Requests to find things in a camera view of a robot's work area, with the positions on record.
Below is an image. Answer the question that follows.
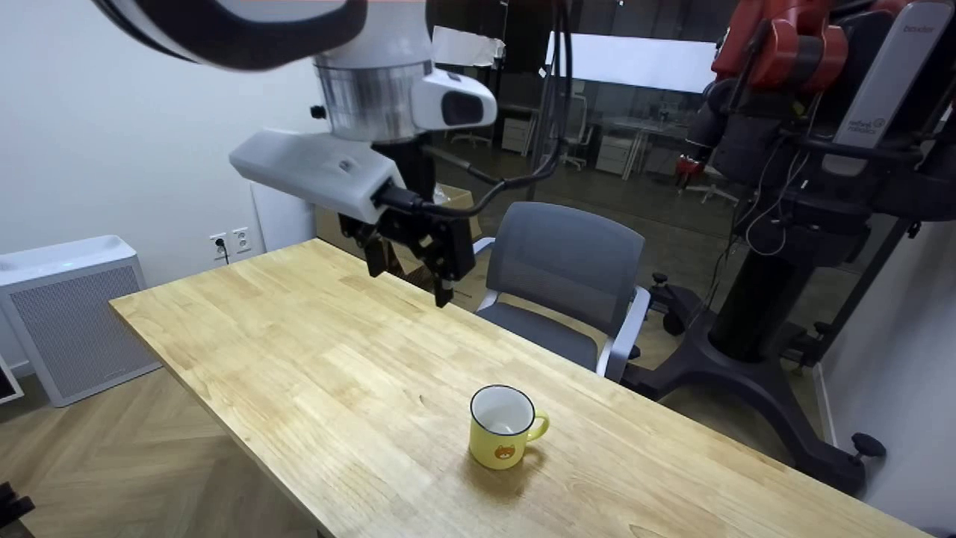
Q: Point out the white drawer cabinet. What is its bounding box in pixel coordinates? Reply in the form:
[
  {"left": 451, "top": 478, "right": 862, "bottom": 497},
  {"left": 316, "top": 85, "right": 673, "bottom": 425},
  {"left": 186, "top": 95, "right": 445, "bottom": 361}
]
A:
[
  {"left": 501, "top": 115, "right": 533, "bottom": 156},
  {"left": 595, "top": 134, "right": 636, "bottom": 177}
]

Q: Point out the grey office chair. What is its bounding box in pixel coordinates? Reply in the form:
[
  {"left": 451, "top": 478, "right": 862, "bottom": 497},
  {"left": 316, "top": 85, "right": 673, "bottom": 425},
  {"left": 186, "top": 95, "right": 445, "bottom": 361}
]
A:
[{"left": 471, "top": 201, "right": 653, "bottom": 384}]

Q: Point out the yellow mug with bear print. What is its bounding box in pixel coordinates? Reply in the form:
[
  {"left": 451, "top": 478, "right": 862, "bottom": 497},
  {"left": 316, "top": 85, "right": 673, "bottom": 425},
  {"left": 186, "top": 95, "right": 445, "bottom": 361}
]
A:
[{"left": 468, "top": 384, "right": 551, "bottom": 471}]

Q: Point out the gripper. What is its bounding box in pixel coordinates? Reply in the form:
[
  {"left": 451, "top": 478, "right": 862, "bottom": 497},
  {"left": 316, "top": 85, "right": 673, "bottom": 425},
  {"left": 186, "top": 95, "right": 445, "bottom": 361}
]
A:
[{"left": 338, "top": 138, "right": 479, "bottom": 309}]

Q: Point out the cardboard box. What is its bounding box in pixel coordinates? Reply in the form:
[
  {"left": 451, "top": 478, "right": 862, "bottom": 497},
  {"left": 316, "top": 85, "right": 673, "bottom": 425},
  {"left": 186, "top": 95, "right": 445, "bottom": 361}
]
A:
[{"left": 313, "top": 183, "right": 484, "bottom": 305}]

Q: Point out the white panel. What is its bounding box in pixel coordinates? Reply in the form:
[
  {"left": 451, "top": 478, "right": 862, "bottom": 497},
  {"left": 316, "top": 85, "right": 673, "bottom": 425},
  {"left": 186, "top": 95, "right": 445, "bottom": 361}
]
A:
[{"left": 249, "top": 182, "right": 319, "bottom": 253}]

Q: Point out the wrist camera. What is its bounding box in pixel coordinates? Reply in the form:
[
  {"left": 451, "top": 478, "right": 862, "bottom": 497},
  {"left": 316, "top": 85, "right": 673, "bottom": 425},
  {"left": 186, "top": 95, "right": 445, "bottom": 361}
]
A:
[{"left": 229, "top": 129, "right": 409, "bottom": 226}]

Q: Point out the white office chair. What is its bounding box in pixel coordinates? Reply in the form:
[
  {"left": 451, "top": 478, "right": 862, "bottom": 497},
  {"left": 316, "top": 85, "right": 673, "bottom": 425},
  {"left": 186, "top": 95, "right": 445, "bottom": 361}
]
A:
[{"left": 559, "top": 93, "right": 596, "bottom": 172}]

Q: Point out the white air purifier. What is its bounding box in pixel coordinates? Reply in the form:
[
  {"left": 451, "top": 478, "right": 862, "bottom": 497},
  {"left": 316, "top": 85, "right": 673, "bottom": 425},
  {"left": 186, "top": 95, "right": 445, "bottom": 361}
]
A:
[{"left": 0, "top": 235, "right": 163, "bottom": 409}]

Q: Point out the red and black robot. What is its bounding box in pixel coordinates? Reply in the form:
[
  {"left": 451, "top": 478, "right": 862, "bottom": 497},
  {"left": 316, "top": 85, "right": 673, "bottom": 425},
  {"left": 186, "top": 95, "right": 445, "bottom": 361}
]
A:
[{"left": 622, "top": 0, "right": 956, "bottom": 498}]

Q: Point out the whiteboard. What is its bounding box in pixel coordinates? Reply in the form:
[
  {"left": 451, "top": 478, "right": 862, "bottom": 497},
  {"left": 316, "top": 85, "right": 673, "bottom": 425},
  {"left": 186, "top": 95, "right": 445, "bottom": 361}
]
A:
[{"left": 544, "top": 31, "right": 719, "bottom": 95}]

